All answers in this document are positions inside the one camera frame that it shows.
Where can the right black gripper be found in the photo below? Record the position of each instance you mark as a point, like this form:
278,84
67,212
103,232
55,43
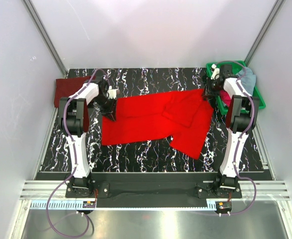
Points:
208,92

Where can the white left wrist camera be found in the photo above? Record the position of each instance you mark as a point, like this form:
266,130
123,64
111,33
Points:
112,92

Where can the folded maroon t-shirt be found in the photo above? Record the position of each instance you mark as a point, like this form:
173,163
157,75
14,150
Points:
68,87

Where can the left orange connector block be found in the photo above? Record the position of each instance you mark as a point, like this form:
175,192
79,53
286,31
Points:
89,204

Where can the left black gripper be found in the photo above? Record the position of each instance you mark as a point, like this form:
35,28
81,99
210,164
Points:
110,112

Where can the pink crumpled t-shirt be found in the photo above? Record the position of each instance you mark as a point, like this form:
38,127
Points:
225,98

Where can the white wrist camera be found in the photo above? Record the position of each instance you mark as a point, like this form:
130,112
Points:
215,72
112,92

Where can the orange connector block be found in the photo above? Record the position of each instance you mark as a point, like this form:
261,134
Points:
224,205
89,204

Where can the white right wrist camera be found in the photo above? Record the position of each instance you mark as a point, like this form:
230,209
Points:
215,72

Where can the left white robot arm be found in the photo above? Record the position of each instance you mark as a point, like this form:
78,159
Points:
74,121

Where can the bright red t-shirt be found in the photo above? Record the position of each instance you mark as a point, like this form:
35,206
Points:
184,115

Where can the right orange connector block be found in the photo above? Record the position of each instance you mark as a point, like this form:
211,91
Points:
224,205

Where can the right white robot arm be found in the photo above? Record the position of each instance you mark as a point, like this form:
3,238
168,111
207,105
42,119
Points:
241,119

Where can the grey-blue crumpled t-shirt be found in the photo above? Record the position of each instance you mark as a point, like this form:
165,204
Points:
248,79

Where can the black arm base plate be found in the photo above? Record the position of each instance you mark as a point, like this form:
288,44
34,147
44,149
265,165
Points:
153,190

